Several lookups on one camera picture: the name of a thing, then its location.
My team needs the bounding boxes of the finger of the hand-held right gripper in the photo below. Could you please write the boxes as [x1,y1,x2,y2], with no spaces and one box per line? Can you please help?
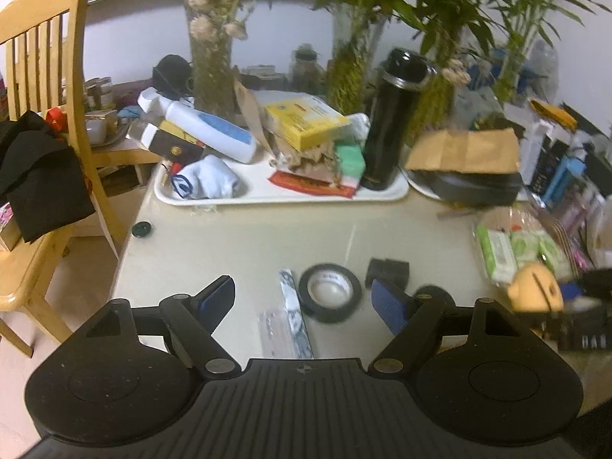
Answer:
[519,311,562,330]
[559,268,612,303]

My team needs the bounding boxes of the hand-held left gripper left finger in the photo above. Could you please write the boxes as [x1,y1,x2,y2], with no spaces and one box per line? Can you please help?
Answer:
[72,275,241,378]

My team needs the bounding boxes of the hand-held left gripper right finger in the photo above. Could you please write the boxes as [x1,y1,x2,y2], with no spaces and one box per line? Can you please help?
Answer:
[367,278,541,374]

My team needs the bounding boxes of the small black box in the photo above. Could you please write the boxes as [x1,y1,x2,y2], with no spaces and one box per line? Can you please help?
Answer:
[366,258,411,290]

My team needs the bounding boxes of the orange toy figure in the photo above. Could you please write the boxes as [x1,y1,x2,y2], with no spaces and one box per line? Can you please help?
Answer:
[507,262,565,314]

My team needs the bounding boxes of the black tape roll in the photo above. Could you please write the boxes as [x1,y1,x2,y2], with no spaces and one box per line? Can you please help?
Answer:
[299,263,363,323]

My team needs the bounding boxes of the silver patterned sachet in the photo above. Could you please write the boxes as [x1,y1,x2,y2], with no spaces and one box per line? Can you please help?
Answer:
[278,269,315,359]

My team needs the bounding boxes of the white plastic bag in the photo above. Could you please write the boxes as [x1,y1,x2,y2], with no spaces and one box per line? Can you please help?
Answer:
[586,196,612,269]

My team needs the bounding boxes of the green white tissue pack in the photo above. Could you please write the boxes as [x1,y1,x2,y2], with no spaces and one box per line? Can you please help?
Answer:
[538,236,575,278]
[475,227,519,285]
[509,230,548,269]

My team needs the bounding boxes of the clear plastic packet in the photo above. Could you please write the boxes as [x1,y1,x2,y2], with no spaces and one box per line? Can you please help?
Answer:
[257,308,297,359]

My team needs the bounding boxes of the pink cosmetic tubes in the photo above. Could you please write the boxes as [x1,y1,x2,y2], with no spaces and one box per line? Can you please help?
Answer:
[559,186,603,249]

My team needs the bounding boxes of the light blue carton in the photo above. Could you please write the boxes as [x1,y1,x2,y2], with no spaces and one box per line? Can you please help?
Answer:
[542,153,586,208]

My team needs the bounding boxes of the green wet wipe packets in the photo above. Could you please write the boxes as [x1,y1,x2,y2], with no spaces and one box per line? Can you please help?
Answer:
[471,203,598,288]

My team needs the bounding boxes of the white blue sock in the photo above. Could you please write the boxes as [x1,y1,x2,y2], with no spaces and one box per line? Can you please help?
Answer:
[169,155,249,200]

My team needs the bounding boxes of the black carton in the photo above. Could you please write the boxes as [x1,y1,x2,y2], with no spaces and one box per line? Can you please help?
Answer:
[531,138,572,197]

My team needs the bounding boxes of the white tray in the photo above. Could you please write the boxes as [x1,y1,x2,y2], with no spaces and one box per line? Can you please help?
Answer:
[153,150,411,206]

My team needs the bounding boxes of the red packet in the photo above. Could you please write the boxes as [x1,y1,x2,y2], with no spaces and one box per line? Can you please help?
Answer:
[268,169,359,198]

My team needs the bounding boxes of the white carton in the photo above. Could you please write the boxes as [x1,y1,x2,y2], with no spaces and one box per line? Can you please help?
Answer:
[519,117,555,185]

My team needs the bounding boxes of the black case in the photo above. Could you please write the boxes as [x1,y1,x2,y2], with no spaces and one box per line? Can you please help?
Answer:
[428,169,524,204]

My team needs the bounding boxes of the green sponge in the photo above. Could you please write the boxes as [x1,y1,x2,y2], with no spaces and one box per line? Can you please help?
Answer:
[335,141,366,185]

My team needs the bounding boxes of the black gold tube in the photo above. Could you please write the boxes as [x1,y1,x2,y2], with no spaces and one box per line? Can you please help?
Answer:
[125,119,208,166]

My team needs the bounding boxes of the crumpled brown paper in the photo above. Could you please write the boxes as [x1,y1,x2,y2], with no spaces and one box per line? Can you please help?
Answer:
[275,141,338,182]

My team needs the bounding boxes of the white blue lotion bottle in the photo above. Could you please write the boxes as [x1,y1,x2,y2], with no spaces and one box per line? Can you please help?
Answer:
[138,88,256,163]

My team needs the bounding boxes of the yellow package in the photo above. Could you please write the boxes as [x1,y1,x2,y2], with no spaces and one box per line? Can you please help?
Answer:
[528,98,579,130]

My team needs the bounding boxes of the brown paper envelope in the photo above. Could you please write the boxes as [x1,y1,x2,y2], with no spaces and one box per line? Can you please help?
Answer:
[405,128,522,175]

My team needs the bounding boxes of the wooden side stand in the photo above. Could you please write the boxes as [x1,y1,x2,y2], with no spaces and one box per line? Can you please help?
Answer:
[88,146,163,187]

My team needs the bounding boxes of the wooden chair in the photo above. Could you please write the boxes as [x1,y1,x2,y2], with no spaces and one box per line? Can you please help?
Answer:
[0,0,120,359]

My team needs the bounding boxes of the black thermos bottle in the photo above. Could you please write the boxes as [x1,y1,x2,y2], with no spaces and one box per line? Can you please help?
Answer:
[360,48,438,191]

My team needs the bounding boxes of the brown paper bag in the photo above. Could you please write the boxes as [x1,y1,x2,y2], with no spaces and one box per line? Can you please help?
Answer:
[232,79,278,163]

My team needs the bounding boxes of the yellow box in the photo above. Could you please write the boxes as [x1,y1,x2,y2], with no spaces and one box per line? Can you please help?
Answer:
[264,96,352,151]

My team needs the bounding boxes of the white cup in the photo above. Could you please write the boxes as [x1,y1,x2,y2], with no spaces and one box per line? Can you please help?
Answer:
[85,110,120,146]

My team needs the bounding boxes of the black cloth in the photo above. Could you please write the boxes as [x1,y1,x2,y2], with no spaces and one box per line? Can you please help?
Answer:
[0,110,96,244]

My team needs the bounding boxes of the clear plastic bottle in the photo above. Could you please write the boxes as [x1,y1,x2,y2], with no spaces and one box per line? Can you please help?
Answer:
[528,38,560,101]

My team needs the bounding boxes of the pink plastic packet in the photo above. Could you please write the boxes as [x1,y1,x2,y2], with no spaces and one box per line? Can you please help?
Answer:
[0,203,22,252]

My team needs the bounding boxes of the glass vase with dried flowers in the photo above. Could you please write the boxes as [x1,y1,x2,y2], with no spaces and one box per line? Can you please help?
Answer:
[184,0,254,118]

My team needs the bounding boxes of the black round hat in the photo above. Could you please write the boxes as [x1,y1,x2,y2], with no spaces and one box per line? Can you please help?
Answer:
[153,55,194,99]

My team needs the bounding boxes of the clear vase with bamboo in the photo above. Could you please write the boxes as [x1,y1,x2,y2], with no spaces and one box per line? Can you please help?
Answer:
[478,0,612,106]

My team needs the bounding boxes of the small glass jars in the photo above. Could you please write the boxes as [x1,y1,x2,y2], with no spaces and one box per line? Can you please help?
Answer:
[83,76,116,111]

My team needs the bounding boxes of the glass vase with bamboo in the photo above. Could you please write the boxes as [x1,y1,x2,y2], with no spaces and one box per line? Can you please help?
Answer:
[291,0,397,116]

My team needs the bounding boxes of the small red toy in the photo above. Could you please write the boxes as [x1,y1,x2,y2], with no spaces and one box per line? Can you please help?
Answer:
[44,107,68,132]

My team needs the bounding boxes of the small dark jar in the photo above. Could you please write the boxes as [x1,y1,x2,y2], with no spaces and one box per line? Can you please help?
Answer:
[291,45,323,89]

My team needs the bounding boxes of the rope wrapped vase with bamboo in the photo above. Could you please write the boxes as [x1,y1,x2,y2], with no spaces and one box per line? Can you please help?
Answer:
[382,0,498,146]

